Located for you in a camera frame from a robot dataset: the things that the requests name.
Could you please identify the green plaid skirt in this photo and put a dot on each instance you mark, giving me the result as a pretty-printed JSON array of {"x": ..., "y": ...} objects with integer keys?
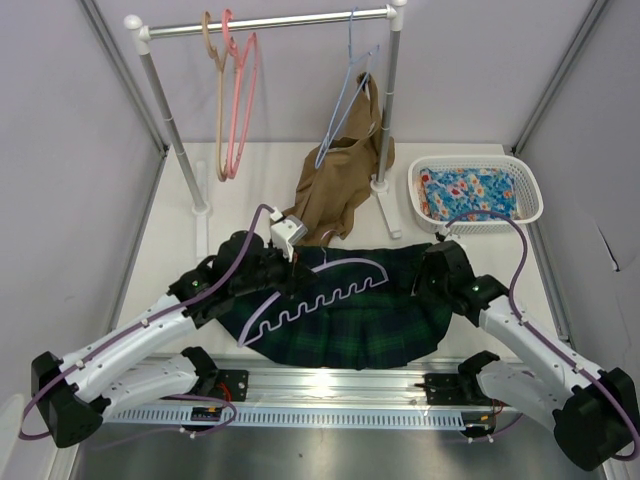
[{"x": 382, "y": 328}]

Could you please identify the white clothes rack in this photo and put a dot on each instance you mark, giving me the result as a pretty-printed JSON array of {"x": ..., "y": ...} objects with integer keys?
[{"x": 302, "y": 63}]

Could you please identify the blue floral cloth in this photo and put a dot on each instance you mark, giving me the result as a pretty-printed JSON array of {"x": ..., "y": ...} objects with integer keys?
[{"x": 448, "y": 193}]

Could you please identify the white slotted cable duct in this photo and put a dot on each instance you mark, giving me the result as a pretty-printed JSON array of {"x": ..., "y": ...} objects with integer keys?
[{"x": 251, "y": 416}]

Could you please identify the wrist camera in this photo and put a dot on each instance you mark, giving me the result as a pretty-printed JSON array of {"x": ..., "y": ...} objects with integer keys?
[
  {"x": 446, "y": 233},
  {"x": 286, "y": 232}
]

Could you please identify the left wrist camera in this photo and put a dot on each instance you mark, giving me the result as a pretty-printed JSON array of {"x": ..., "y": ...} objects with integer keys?
[{"x": 286, "y": 232}]

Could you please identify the pink hanger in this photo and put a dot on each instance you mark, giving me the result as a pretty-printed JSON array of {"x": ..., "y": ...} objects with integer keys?
[{"x": 246, "y": 66}]

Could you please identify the beige hanger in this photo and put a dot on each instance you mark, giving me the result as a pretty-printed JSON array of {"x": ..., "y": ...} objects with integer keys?
[{"x": 219, "y": 57}]

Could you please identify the blue wire hanger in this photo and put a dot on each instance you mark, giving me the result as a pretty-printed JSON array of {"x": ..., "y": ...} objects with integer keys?
[{"x": 357, "y": 75}]

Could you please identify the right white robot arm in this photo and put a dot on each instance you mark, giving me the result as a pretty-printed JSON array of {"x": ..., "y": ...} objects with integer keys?
[{"x": 592, "y": 413}]

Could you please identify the tan brown skirt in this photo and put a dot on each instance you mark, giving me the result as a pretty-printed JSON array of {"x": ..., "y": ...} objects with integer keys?
[{"x": 326, "y": 197}]

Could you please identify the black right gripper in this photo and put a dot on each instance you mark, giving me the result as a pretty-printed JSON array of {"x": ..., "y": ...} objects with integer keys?
[{"x": 420, "y": 285}]

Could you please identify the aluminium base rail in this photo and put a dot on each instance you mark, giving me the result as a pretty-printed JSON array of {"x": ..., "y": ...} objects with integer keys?
[{"x": 273, "y": 385}]

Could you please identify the white plastic basket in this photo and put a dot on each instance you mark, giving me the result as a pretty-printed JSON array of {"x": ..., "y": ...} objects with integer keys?
[{"x": 528, "y": 195}]

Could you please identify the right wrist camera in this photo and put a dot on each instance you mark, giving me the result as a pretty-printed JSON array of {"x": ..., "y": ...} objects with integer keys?
[{"x": 446, "y": 233}]

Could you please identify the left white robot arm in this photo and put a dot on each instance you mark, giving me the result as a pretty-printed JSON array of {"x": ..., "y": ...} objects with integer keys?
[{"x": 76, "y": 393}]

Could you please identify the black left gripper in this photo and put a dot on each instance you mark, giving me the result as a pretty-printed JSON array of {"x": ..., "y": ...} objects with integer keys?
[{"x": 296, "y": 276}]

